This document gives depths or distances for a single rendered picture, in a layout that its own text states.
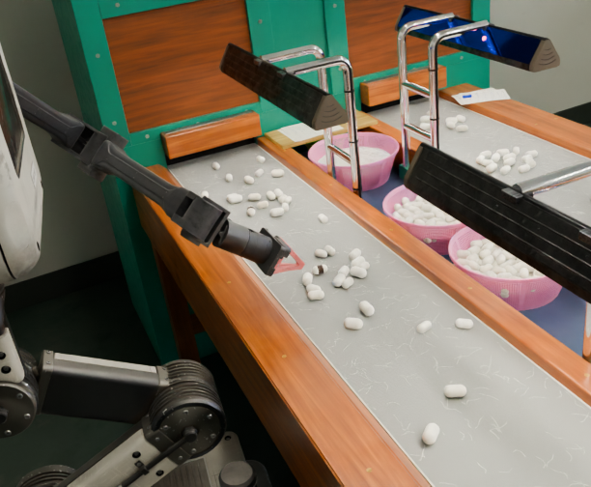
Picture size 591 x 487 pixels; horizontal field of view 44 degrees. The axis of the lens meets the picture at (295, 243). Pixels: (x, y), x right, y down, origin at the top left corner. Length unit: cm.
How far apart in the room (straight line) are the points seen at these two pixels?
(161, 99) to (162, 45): 15
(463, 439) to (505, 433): 7
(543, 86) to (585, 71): 30
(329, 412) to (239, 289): 44
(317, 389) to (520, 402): 33
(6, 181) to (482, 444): 77
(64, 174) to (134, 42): 103
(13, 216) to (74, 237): 225
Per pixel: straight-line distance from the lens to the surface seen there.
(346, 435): 116
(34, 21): 295
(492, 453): 117
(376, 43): 249
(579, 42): 431
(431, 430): 117
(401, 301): 149
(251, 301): 149
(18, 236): 96
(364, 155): 222
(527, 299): 156
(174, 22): 222
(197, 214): 134
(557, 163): 209
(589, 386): 126
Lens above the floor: 156
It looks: 28 degrees down
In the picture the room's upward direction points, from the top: 8 degrees counter-clockwise
